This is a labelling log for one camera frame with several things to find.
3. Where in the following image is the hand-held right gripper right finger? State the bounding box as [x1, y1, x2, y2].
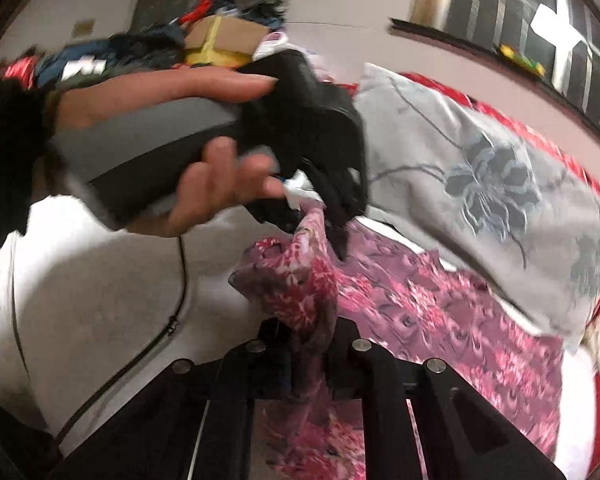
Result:
[325, 319, 568, 480]

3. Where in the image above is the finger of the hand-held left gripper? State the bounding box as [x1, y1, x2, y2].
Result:
[260, 160, 371, 262]

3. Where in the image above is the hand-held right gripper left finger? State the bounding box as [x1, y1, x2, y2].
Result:
[45, 319, 301, 480]

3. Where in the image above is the purple floral shirt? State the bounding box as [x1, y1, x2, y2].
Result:
[230, 172, 566, 480]

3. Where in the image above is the person's left forearm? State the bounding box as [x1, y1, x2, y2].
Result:
[0, 77, 56, 256]

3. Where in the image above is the person's left hand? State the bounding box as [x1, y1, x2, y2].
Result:
[55, 66, 287, 239]

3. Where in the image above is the dark jacket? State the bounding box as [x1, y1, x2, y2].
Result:
[35, 27, 187, 88]

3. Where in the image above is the grey flower print pillow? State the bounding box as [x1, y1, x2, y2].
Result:
[352, 62, 600, 353]

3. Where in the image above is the cardboard box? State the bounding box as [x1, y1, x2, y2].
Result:
[184, 15, 273, 66]

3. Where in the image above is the white package with pink label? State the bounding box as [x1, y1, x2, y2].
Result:
[252, 31, 288, 58]

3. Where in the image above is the white quilted bed cover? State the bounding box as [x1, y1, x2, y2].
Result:
[0, 195, 600, 480]

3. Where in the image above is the yellow green toy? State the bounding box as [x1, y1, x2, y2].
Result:
[497, 44, 546, 78]

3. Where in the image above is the white paper sheet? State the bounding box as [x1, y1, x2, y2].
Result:
[530, 4, 581, 56]

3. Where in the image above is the person's black clothing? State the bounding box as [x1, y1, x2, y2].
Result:
[0, 400, 61, 480]

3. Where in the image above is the black cable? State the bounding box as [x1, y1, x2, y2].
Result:
[55, 235, 188, 448]

